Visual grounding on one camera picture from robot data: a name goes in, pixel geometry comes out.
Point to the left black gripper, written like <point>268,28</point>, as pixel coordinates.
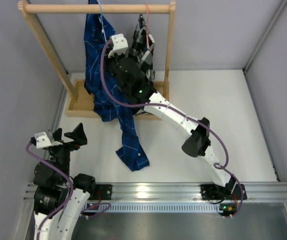
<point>78,135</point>

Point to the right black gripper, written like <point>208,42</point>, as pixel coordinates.
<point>115,56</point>

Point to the blue plaid shirt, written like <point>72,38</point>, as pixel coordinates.
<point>131,153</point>

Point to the light blue wire hanger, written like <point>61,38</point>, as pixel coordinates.
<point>102,21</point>

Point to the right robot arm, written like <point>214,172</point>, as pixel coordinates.
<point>200,140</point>

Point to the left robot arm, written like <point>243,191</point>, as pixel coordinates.
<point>59,198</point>

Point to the black white checkered shirt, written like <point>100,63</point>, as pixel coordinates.
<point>142,49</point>

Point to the wooden clothes rack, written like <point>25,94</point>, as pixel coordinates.
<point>79,104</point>

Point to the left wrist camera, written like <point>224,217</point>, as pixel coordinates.
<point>43,140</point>

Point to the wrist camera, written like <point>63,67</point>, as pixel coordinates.
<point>119,45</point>
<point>43,140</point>

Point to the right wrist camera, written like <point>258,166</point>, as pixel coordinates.
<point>119,45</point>

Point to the pink wire hanger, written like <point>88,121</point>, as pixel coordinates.
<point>147,25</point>

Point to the slotted cable duct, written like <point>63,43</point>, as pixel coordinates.
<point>204,207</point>

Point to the aluminium mounting rail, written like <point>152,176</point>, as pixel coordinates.
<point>256,192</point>

